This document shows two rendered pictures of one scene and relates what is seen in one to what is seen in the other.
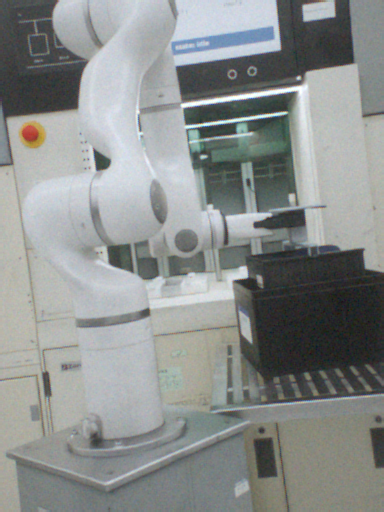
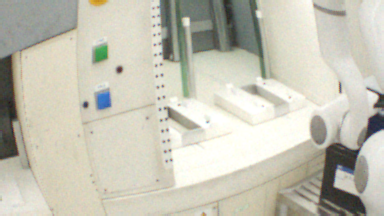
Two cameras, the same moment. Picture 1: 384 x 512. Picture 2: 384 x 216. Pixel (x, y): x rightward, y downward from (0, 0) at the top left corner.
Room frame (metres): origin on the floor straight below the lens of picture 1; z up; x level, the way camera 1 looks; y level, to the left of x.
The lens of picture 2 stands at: (0.73, 0.78, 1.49)
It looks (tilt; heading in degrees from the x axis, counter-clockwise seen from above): 20 degrees down; 331
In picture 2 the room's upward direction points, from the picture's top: 5 degrees counter-clockwise
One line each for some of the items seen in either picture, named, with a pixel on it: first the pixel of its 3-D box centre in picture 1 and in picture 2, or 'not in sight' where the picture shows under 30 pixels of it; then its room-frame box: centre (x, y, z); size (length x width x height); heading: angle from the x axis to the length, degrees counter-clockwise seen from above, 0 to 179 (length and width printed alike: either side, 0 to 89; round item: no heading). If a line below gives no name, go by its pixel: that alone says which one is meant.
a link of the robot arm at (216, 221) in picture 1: (215, 229); not in sight; (1.50, -0.06, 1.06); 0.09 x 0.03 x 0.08; 5
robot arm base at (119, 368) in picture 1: (121, 376); not in sight; (1.13, 0.14, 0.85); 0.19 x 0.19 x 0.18
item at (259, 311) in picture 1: (308, 316); (371, 161); (1.51, -0.23, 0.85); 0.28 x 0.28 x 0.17; 5
